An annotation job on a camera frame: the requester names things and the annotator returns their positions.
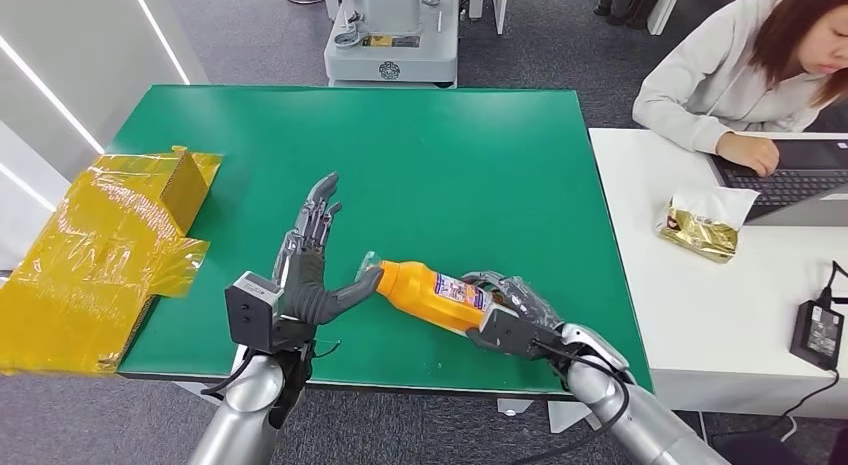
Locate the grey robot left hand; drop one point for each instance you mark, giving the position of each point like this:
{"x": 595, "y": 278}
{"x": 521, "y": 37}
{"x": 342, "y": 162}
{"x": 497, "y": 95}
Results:
{"x": 311, "y": 290}

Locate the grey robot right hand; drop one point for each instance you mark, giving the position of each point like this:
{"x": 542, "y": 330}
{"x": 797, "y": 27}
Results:
{"x": 523, "y": 300}

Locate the orange plastic bottle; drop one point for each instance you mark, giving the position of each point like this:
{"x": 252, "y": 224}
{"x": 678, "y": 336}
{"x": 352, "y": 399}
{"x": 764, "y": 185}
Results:
{"x": 417, "y": 293}

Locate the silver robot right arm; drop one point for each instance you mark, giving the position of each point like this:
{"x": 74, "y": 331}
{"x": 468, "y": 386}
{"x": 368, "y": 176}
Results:
{"x": 642, "y": 416}

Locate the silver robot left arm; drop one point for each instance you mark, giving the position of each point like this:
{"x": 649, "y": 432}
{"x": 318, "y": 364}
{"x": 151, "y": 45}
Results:
{"x": 245, "y": 416}

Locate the white table foot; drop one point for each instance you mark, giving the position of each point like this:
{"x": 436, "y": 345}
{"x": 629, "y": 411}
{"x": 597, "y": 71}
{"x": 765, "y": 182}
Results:
{"x": 513, "y": 407}
{"x": 195, "y": 389}
{"x": 563, "y": 417}

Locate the gold foil snack packet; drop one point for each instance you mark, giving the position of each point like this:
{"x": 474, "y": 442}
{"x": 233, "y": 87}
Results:
{"x": 702, "y": 233}

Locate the yellow tape-wrapped cardboard box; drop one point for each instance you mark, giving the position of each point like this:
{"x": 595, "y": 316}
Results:
{"x": 99, "y": 263}

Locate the grey machine base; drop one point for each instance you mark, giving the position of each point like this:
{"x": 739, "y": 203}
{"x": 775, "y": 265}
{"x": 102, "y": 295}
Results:
{"x": 391, "y": 44}

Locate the person's hand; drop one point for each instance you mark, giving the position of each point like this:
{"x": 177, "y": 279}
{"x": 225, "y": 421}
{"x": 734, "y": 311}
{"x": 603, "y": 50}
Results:
{"x": 748, "y": 154}

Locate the person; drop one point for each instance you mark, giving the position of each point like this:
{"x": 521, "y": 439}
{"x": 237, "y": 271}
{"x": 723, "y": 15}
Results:
{"x": 709, "y": 71}

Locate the grey laptop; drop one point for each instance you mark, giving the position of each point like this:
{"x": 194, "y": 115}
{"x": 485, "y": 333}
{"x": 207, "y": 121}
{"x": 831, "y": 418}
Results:
{"x": 795, "y": 184}

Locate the black power adapter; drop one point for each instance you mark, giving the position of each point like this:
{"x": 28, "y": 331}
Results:
{"x": 818, "y": 333}

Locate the black bags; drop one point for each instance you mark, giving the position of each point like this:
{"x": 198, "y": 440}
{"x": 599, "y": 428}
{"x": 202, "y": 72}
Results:
{"x": 626, "y": 5}

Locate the white furniture leg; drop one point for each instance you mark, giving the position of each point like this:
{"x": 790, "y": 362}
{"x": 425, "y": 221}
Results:
{"x": 664, "y": 8}

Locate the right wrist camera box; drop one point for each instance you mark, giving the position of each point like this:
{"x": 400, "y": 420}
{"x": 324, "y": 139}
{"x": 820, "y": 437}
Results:
{"x": 510, "y": 333}

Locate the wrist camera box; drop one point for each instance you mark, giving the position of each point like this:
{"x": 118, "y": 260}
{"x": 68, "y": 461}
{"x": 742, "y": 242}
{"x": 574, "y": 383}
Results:
{"x": 252, "y": 313}
{"x": 510, "y": 333}

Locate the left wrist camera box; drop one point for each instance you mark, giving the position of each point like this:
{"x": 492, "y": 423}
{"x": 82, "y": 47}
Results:
{"x": 252, "y": 313}

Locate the white frame legs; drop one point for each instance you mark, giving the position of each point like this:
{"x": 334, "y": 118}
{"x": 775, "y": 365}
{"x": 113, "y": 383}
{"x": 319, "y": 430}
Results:
{"x": 500, "y": 5}

